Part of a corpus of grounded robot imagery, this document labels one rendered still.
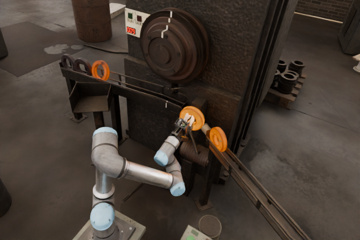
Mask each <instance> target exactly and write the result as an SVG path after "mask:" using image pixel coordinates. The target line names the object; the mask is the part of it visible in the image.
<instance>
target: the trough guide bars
mask: <svg viewBox="0 0 360 240"><path fill-rule="evenodd" d="M206 138H207V139H206V141H207V147H208V148H209V145H211V147H212V148H213V149H214V150H215V151H216V153H217V154H218V155H219V157H220V158H221V159H222V160H223V161H224V163H225V164H226V165H227V166H228V168H229V169H228V173H229V175H230V174H231V172H233V173H234V175H235V176H236V177H237V178H238V180H239V181H240V182H241V183H242V184H243V186H244V187H245V188H246V189H247V190H248V192H249V193H250V194H251V196H253V198H254V199H255V200H256V202H257V204H256V208H257V210H259V209H260V207H261V208H262V209H263V210H264V211H265V213H266V214H267V215H268V216H269V217H270V218H271V220H272V221H273V222H274V223H275V225H276V226H277V227H278V228H279V229H280V231H281V232H282V233H283V234H284V235H285V237H286V238H287V239H288V240H295V239H294V238H293V237H292V235H291V234H290V233H289V232H288V231H287V229H286V228H285V227H284V226H283V225H282V223H281V222H280V221H279V220H278V219H277V218H276V216H275V215H274V214H273V213H272V212H271V211H270V209H269V208H268V207H267V206H266V205H265V204H264V202H263V201H262V200H261V199H260V198H259V197H258V195H257V194H256V193H255V192H254V191H253V189H252V188H251V187H250V186H249V185H248V183H247V182H246V181H245V180H244V179H243V177H242V176H241V175H240V174H239V173H238V172H237V170H236V169H235V168H234V167H233V166H232V165H231V163H230V162H229V161H228V160H227V159H226V157H225V156H224V155H223V154H222V153H221V152H220V150H219V149H218V148H217V147H216V146H215V145H214V143H213V142H212V141H211V140H210V139H209V137H208V136H207V137H206ZM226 152H227V153H228V154H229V155H230V156H231V157H232V159H233V160H234V161H235V162H236V163H237V164H238V165H239V167H238V168H239V169H240V170H243V171H244V172H245V173H246V174H247V176H248V177H249V178H250V179H251V181H253V182H254V184H255V185H256V186H257V187H258V188H259V190H260V191H261V192H262V193H263V194H264V195H265V196H266V198H267V199H268V203H269V204H270V205H271V204H273V205H274V207H275V208H276V209H277V210H278V211H279V212H280V213H281V215H282V216H283V217H284V218H285V219H286V220H287V221H288V222H289V224H290V225H291V226H292V227H293V228H294V229H295V230H296V232H297V233H298V234H299V235H300V236H301V238H302V239H304V240H311V239H310V238H309V237H308V236H307V234H306V233H305V232H304V231H303V230H302V229H301V228H300V227H299V226H298V224H297V223H296V222H295V221H294V220H293V219H292V218H291V217H290V216H289V215H288V213H287V212H286V211H285V210H284V209H283V208H282V207H281V206H280V205H279V204H278V202H277V201H276V200H275V199H274V198H273V197H272V196H271V195H270V194H269V193H268V191H267V190H266V189H265V188H264V187H263V186H262V185H261V184H260V183H259V181H258V180H257V179H256V178H255V177H254V176H253V175H252V174H251V173H250V172H249V170H248V169H247V168H246V167H245V166H244V164H242V163H241V161H240V160H239V159H238V158H237V157H236V156H235V155H234V153H233V152H232V151H231V150H230V149H229V148H228V147H227V149H226Z"/></svg>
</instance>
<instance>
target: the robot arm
mask: <svg viewBox="0 0 360 240"><path fill-rule="evenodd" d="M188 120H190V121H189V122H188ZM177 121H178V122H177ZM177 121H176V122H175V130H174V131H173V132H172V133H171V134H170V136H169V137H168V138H167V139H166V140H165V141H164V143H163V145H162V146H161V147H160V149H159V150H158V151H157V153H156V155H155V157H154V161H155V162H156V163H157V164H159V165H161V166H165V168H166V172H164V171H160V170H157V169H153V168H150V167H147V166H143V165H140V164H137V163H134V162H130V161H127V160H126V158H125V157H122V156H120V155H119V154H118V135H117V132H116V131H115V130H114V129H112V128H110V127H101V128H99V129H97V130H96V131H95V132H94V133H93V137H92V138H93V143H92V156H91V157H92V162H93V164H94V165H95V166H96V184H95V185H94V187H93V207H92V211H91V217H90V220H91V224H92V227H93V233H92V240H119V237H120V230H119V227H118V225H117V224H116V223H115V205H114V195H115V187H114V185H113V178H118V179H119V178H121V177H123V178H127V179H131V180H134V181H139V182H142V183H146V184H150V185H155V186H159V187H162V188H165V189H170V192H171V194H172V195H173V196H180V195H182V194H183V193H184V192H185V185H184V182H183V178H182V174H181V167H180V164H179V162H178V161H177V159H176V158H175V156H174V155H173V154H174V152H175V150H176V149H177V148H178V146H179V145H180V142H181V141H183V142H187V140H188V138H187V136H186V135H188V133H190V132H191V131H192V129H193V126H194V116H193V115H192V116H191V115H189V114H188V113H186V115H185V118H184V119H182V118H178V120H177Z"/></svg>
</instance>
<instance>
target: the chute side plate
mask: <svg viewBox="0 0 360 240"><path fill-rule="evenodd" d="M61 72H62V75H63V77H65V75H66V76H69V78H70V79H72V80H75V81H78V82H80V83H107V82H103V81H100V80H97V79H93V78H90V77H87V76H83V75H81V74H77V73H74V72H71V71H68V70H65V69H61ZM112 91H113V92H114V94H116V95H119V96H122V97H125V98H128V99H131V100H134V101H137V102H140V103H143V104H146V105H149V106H152V107H155V108H158V109H160V110H163V111H165V112H167V113H169V114H170V111H173V112H175V113H177V117H178V118H179V115H180V108H178V107H176V106H173V105H172V104H169V103H167V107H166V102H164V101H162V100H159V99H157V98H154V97H151V96H148V95H145V94H141V93H138V92H135V91H131V90H129V89H126V88H122V87H119V86H116V85H112Z"/></svg>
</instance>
